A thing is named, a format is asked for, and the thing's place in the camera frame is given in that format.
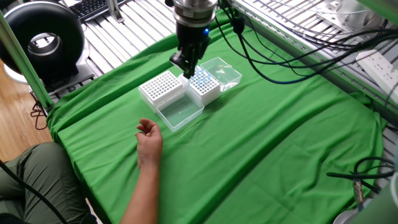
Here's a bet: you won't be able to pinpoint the grey aluminium frame rail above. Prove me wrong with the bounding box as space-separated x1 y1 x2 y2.
228 0 398 128

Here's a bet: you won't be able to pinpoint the silver perforated mounting plate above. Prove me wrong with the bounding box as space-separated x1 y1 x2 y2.
315 0 388 32

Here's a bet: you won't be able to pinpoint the black round ring fan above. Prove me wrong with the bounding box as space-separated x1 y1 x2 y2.
0 1 96 94

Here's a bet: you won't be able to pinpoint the thin black cable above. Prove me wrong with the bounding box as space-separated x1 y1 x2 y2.
0 159 68 224

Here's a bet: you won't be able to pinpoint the silver frame foot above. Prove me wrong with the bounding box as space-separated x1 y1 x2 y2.
107 0 125 24

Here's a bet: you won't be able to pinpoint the black keyboard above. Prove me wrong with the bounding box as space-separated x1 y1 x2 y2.
67 0 125 22

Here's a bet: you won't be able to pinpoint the clear plastic rack lid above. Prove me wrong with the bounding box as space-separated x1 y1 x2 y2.
200 56 243 93
155 92 205 133

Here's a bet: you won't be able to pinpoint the white power strip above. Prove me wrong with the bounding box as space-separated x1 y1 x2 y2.
355 49 398 105

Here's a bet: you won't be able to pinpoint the silver round wrist coupling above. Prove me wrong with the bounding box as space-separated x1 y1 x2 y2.
172 0 219 28

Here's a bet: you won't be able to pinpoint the green cloth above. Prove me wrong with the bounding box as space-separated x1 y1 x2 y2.
46 7 388 224

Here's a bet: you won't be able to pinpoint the white tip rack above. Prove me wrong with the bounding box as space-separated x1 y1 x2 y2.
137 70 187 113

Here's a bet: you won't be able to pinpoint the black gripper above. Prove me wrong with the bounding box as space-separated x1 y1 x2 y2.
169 21 213 80

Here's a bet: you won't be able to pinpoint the person's right forearm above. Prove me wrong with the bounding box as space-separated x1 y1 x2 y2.
119 163 161 224

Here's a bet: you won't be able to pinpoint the olive green trousers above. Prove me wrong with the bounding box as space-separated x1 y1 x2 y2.
0 141 98 224

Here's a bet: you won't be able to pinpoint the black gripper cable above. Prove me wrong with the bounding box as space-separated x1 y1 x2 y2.
214 0 398 85

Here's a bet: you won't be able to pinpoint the white rack with many tips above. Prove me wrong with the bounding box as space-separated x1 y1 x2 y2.
178 65 222 106

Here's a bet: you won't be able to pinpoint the thick black cable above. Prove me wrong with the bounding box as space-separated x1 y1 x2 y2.
325 156 396 195

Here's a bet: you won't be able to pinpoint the person's right hand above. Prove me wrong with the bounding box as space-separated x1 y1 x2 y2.
135 118 164 170

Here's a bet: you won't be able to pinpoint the green tinted frame post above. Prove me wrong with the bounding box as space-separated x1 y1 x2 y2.
0 9 54 110

